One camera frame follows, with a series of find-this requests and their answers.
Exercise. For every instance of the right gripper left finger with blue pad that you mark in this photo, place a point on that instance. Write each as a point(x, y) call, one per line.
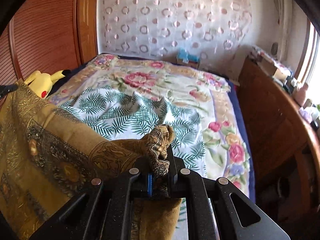
point(101, 211)

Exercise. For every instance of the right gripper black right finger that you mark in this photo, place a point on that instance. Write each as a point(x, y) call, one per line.
point(217, 209)

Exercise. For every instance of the window with wooden frame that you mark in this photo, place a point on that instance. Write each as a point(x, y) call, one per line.
point(308, 67)

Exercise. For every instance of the floral bed quilt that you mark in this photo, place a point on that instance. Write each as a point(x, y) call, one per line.
point(213, 97)

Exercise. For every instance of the pink bottle on cabinet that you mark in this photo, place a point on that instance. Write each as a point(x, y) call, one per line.
point(300, 95)

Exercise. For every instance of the wooden side cabinet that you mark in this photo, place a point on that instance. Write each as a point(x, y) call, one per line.
point(284, 147)

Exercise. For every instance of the white circle pattern curtain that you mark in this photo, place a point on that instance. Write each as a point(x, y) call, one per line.
point(158, 29)

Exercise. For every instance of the wooden louvered wardrobe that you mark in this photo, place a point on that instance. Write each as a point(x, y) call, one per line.
point(46, 35)

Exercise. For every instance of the blue item at headboard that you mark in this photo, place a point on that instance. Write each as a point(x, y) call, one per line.
point(185, 59)

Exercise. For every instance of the golden brown patterned garment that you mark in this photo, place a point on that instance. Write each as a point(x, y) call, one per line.
point(48, 156)

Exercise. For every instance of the yellow Pikachu plush toy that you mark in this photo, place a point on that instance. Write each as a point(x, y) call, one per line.
point(41, 83)

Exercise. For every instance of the white window drape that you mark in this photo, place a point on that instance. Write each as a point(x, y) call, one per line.
point(285, 9)

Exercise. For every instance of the palm leaf print sheet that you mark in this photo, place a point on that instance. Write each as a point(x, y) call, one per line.
point(116, 115)

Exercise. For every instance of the cardboard box on cabinet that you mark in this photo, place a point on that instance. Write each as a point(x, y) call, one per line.
point(273, 70)

